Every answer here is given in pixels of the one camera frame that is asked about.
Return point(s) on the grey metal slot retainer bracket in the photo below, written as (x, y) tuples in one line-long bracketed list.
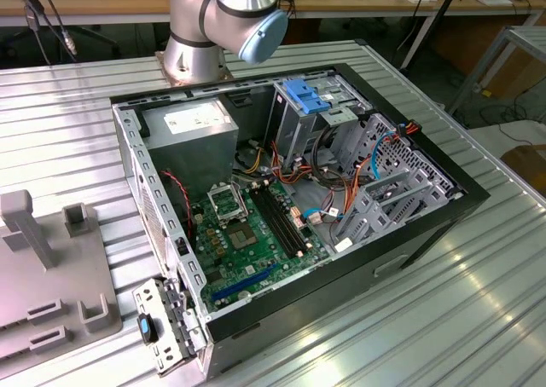
[(166, 353)]

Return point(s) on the blue plastic drive latch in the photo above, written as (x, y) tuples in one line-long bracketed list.
[(307, 95)]

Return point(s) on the black RAM slot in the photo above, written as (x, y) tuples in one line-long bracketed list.
[(276, 221), (286, 214)]

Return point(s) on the black slanted stand pole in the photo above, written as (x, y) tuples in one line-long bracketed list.
[(433, 20)]

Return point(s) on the grey power supply unit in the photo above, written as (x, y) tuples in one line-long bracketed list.
[(192, 148)]

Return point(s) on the round coin cell battery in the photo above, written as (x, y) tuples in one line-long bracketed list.
[(244, 294)]

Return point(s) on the grey parts rack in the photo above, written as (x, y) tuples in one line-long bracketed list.
[(55, 284)]

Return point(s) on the black open PC case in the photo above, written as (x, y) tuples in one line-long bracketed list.
[(341, 284)]

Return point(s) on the grey perforated disk bay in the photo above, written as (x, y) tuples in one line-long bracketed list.
[(371, 221)]

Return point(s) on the green motherboard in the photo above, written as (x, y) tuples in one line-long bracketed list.
[(256, 255)]

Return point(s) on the grey optical drive cage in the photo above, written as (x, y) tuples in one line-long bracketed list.
[(294, 127)]

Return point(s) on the CPU socket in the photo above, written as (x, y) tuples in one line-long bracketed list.
[(227, 203)]

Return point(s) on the blue expansion slot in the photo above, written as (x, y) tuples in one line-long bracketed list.
[(245, 282)]

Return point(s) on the long wooden desk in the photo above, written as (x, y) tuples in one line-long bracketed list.
[(106, 3)]

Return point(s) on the white paper label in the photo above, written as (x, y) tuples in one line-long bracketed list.
[(343, 246)]

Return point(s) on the brown cardboard box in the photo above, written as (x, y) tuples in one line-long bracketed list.
[(526, 165), (516, 76)]

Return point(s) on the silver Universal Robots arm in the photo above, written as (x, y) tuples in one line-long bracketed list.
[(192, 54)]

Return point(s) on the black blue retainer latch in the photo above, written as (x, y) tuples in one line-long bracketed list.
[(147, 327)]

